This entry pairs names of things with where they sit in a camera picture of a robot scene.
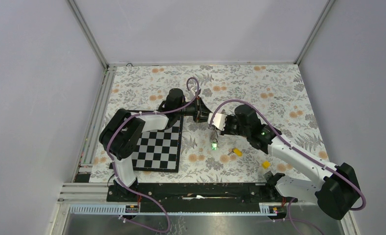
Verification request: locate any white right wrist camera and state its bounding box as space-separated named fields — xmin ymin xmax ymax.
xmin=207 ymin=113 xmax=228 ymax=131

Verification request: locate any green key tag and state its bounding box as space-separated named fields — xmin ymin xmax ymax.
xmin=211 ymin=142 xmax=218 ymax=150

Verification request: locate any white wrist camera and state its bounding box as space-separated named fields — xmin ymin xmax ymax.
xmin=207 ymin=113 xmax=228 ymax=131
xmin=188 ymin=88 xmax=198 ymax=100

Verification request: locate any black white chessboard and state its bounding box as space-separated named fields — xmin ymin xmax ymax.
xmin=109 ymin=109 xmax=184 ymax=173

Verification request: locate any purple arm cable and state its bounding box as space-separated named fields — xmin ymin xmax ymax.
xmin=106 ymin=77 xmax=202 ymax=234
xmin=208 ymin=99 xmax=367 ymax=235

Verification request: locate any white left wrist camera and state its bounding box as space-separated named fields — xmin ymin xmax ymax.
xmin=188 ymin=88 xmax=198 ymax=100

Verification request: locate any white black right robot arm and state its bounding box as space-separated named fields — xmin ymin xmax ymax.
xmin=221 ymin=104 xmax=361 ymax=220

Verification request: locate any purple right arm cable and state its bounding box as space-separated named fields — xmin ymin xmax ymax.
xmin=208 ymin=99 xmax=367 ymax=235

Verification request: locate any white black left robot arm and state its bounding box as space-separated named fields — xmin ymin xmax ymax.
xmin=98 ymin=88 xmax=201 ymax=201

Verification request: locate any yellow cube block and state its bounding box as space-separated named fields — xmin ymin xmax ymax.
xmin=261 ymin=161 xmax=271 ymax=170

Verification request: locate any yellow key tag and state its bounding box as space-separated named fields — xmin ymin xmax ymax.
xmin=228 ymin=148 xmax=243 ymax=157

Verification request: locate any grey slotted cable duct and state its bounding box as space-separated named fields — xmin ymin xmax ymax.
xmin=68 ymin=203 xmax=279 ymax=216

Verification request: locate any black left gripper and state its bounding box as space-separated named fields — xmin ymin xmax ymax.
xmin=175 ymin=96 xmax=211 ymax=124

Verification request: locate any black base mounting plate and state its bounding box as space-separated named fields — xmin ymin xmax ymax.
xmin=106 ymin=183 xmax=291 ymax=211

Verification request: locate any floral patterned table mat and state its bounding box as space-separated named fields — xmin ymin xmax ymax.
xmin=103 ymin=65 xmax=328 ymax=183

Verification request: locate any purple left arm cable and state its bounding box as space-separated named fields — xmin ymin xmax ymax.
xmin=106 ymin=77 xmax=202 ymax=234

